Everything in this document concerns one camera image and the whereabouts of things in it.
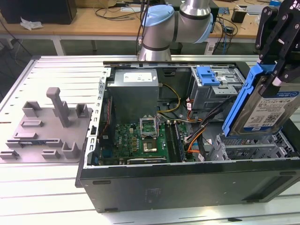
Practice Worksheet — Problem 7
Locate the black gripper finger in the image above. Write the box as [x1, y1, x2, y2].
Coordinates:
[271, 48, 300, 86]
[255, 6, 293, 64]

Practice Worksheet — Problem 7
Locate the hard disk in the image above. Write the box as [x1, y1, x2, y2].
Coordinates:
[221, 61, 300, 138]

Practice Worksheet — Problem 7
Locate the grey metal disk bay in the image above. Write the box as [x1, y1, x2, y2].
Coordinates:
[207, 133, 295, 162]

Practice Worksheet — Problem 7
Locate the small black box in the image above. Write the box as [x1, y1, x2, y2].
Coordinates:
[231, 7, 247, 23]

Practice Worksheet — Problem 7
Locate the blue plastic latch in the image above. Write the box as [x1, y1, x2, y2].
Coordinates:
[196, 67, 221, 86]

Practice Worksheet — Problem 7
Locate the grey metal drive cage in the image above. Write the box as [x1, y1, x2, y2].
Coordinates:
[189, 66, 249, 119]

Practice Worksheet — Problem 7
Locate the black RAM slot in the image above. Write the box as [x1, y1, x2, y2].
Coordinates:
[165, 120, 175, 162]

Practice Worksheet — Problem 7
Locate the metal socket cover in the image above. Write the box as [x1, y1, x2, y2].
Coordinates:
[139, 114, 158, 138]

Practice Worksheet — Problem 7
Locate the grey power supply unit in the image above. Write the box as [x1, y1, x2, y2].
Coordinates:
[106, 69, 160, 118]

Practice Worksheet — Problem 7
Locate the CPU socket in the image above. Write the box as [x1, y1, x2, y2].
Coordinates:
[142, 138, 158, 153]

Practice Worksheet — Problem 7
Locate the black PC case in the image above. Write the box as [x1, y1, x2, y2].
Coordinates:
[75, 60, 300, 214]

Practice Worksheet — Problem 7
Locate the green motherboard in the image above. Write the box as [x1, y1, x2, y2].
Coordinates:
[97, 117, 195, 166]

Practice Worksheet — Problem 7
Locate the wooden desk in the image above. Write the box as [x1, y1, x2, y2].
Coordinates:
[0, 0, 300, 45]

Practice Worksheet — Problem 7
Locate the large black box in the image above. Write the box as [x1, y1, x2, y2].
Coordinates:
[0, 0, 77, 25]

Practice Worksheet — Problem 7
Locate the white crumpled wrap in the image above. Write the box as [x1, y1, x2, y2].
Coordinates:
[20, 16, 45, 31]

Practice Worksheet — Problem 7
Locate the grey parts rack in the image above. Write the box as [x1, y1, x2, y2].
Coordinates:
[0, 87, 93, 165]

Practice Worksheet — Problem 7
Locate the black cable bundle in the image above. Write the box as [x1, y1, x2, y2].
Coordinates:
[198, 100, 235, 162]

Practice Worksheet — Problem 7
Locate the yellow and black wire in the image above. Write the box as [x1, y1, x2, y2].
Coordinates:
[157, 83, 181, 116]

